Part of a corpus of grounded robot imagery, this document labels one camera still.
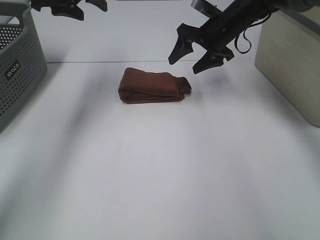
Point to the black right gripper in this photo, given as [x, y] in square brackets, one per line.
[214, 35]

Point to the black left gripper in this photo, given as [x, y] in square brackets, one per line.
[67, 8]

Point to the brown towel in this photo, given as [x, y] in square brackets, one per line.
[141, 87]

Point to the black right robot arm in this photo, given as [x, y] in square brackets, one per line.
[249, 13]

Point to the grey perforated plastic basket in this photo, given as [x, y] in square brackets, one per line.
[22, 61]

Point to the beige storage box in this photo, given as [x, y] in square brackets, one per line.
[288, 54]

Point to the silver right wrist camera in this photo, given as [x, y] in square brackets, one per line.
[206, 8]

